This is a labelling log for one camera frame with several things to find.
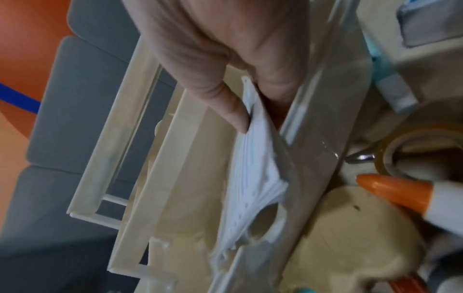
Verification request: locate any beige wooden bear-shaped board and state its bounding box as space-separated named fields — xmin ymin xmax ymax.
xmin=285 ymin=182 xmax=429 ymax=293

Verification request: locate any person's right hand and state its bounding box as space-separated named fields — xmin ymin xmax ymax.
xmin=121 ymin=0 xmax=312 ymax=134

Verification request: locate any cream tiered organizer box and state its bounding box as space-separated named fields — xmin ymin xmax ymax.
xmin=67 ymin=0 xmax=374 ymax=293

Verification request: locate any teal white slim pen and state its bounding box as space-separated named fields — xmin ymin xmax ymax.
xmin=361 ymin=28 xmax=420 ymax=114

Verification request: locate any white striped notepad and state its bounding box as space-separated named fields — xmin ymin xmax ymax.
xmin=209 ymin=75 xmax=291 ymax=267

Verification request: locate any white glue bottle orange cap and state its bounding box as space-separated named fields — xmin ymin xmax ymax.
xmin=356 ymin=174 xmax=463 ymax=233

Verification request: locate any clear tape roll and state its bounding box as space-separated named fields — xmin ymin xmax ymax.
xmin=374 ymin=124 xmax=463 ymax=182

